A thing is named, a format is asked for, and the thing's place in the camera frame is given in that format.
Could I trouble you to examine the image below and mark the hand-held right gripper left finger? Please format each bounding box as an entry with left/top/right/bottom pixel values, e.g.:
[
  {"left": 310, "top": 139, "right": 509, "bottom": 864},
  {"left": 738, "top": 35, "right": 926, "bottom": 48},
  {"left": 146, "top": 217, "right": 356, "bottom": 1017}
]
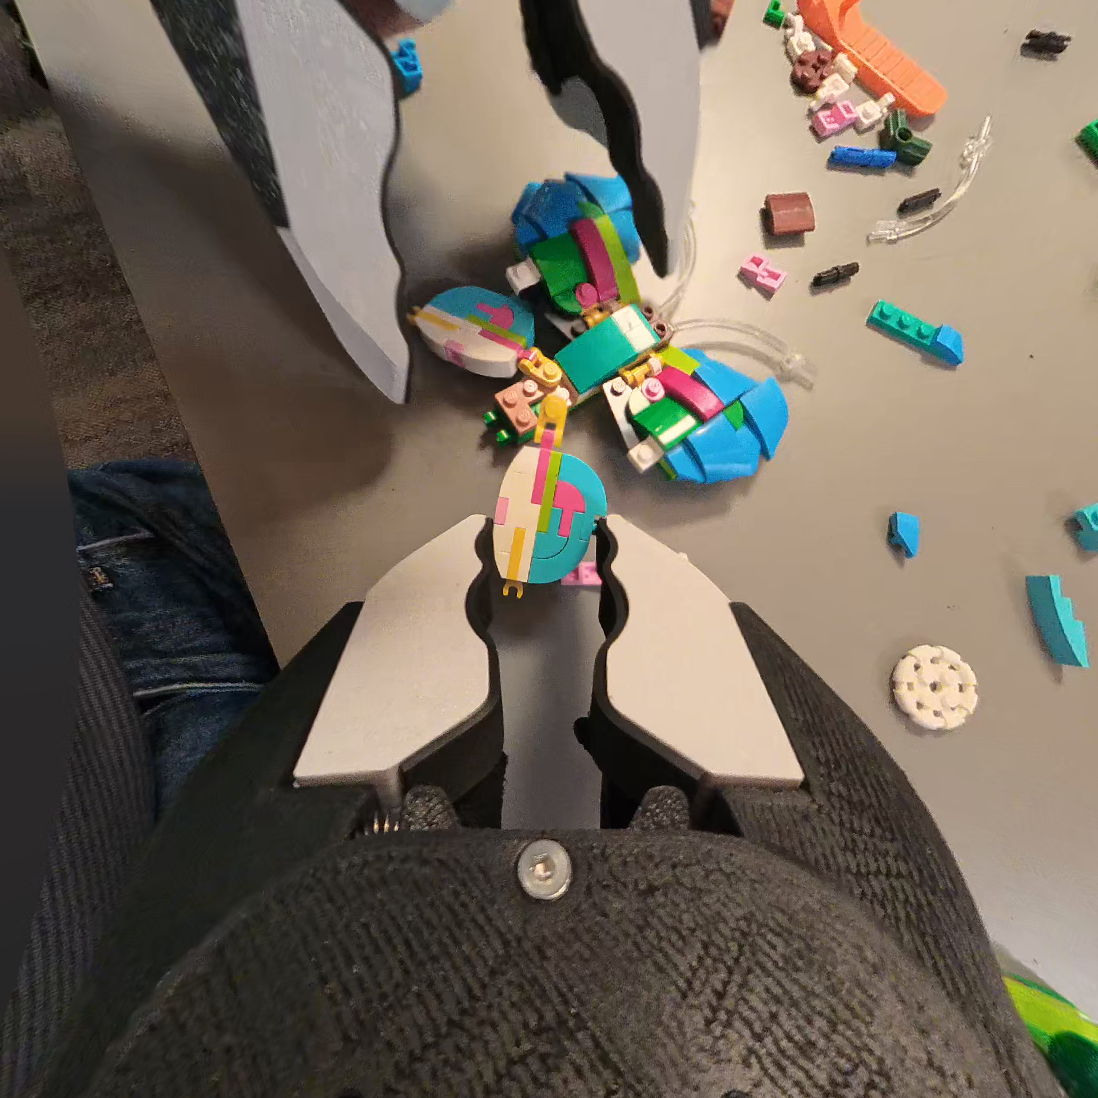
[{"left": 292, "top": 514, "right": 509, "bottom": 813}]

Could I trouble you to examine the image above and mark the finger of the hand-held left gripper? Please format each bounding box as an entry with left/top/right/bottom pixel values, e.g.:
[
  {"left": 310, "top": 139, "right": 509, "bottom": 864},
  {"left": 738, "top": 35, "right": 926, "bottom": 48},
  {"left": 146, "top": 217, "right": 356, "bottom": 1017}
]
[
  {"left": 150, "top": 0, "right": 414, "bottom": 407},
  {"left": 519, "top": 0, "right": 716, "bottom": 279}
]

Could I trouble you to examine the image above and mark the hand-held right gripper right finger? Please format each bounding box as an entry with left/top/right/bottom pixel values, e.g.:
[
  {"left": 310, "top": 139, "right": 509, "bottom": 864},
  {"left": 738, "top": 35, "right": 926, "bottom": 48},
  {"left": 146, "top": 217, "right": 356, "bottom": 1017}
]
[{"left": 576, "top": 514, "right": 807, "bottom": 807}]

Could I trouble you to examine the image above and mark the colourful lego butterfly model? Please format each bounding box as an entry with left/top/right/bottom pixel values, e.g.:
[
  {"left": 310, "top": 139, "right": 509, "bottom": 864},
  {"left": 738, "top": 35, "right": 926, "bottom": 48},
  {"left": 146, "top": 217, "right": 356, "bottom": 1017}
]
[{"left": 408, "top": 172, "right": 816, "bottom": 600}]

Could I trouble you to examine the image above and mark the orange lego brick separator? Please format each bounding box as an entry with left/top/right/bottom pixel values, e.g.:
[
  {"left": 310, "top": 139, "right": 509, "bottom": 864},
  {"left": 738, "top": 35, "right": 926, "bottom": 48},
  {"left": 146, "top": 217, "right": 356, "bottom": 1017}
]
[{"left": 796, "top": 0, "right": 949, "bottom": 119}]

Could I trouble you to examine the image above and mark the dark green lego connector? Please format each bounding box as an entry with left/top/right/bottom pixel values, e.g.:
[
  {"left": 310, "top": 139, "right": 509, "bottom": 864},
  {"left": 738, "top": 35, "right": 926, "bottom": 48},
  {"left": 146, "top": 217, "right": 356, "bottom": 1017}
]
[{"left": 880, "top": 110, "right": 935, "bottom": 166}]

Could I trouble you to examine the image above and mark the white round lego plate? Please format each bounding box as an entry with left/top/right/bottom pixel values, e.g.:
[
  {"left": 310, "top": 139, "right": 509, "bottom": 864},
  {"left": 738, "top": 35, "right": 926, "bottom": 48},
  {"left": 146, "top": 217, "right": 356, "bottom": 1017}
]
[{"left": 889, "top": 644, "right": 980, "bottom": 733}]

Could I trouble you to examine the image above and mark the clear lego antenna piece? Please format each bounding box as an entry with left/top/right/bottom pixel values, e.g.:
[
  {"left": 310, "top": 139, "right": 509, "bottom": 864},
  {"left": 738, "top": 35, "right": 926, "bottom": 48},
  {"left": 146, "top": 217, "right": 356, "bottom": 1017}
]
[{"left": 867, "top": 115, "right": 997, "bottom": 247}]

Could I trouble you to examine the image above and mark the teal and blue lego plate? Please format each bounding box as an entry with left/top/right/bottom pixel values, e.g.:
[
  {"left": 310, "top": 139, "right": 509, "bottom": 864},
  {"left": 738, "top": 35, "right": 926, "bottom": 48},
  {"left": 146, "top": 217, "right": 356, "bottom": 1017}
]
[{"left": 865, "top": 299, "right": 966, "bottom": 369}]

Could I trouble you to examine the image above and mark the teal stepped lego piece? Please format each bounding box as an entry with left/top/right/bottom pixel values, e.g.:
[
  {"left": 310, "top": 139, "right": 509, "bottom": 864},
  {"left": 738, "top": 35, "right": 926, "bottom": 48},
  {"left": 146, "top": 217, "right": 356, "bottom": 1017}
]
[{"left": 1026, "top": 574, "right": 1091, "bottom": 671}]

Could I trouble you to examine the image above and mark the brown flat brick plate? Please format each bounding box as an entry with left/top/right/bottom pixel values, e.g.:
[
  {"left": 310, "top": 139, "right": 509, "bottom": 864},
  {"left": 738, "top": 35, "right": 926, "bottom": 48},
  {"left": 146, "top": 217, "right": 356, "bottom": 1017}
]
[{"left": 762, "top": 192, "right": 816, "bottom": 239}]

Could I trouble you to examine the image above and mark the person's blue jeans leg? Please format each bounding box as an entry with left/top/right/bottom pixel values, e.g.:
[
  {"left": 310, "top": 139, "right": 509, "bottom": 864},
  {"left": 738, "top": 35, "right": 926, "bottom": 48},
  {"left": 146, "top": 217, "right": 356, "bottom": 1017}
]
[{"left": 68, "top": 460, "right": 283, "bottom": 826}]

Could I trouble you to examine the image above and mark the dark ribbed cloth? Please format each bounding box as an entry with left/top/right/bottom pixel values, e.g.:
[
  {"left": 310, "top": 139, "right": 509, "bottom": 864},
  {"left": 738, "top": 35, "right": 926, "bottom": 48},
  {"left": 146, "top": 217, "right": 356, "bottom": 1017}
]
[{"left": 0, "top": 593, "right": 208, "bottom": 1098}]

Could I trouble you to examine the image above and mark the green patterned object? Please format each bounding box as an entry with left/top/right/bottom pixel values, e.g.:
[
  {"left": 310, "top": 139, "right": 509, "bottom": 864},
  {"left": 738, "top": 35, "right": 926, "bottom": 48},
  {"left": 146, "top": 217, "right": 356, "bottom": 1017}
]
[{"left": 1000, "top": 969, "right": 1098, "bottom": 1098}]

